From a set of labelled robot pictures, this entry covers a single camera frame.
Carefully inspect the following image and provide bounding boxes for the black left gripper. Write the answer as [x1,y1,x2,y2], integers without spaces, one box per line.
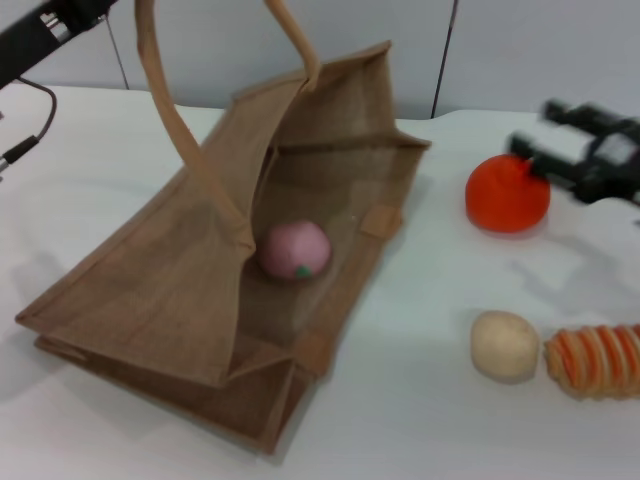
[54,0,120,30]

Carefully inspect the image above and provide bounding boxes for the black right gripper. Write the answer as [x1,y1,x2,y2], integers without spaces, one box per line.
[508,98,640,205]

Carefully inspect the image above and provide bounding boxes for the pink toy peach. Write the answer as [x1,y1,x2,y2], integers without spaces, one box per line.
[257,219,333,281]

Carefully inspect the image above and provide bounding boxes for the brown jute handbag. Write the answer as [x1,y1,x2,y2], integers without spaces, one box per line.
[13,0,434,457]

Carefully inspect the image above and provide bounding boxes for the red-orange toy fruit with stem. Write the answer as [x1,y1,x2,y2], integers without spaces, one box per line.
[464,153,552,234]

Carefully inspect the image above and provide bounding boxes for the thin dark vertical pole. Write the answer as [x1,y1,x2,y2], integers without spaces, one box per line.
[430,0,460,120]

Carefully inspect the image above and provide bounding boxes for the beige toy potato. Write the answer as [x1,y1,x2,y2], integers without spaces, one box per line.
[470,309,541,385]

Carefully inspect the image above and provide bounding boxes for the orange striped toy bread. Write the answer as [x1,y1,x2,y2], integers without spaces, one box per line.
[543,323,640,403]

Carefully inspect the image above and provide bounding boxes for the dark left arm cable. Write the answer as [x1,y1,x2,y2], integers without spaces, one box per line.
[0,77,59,174]

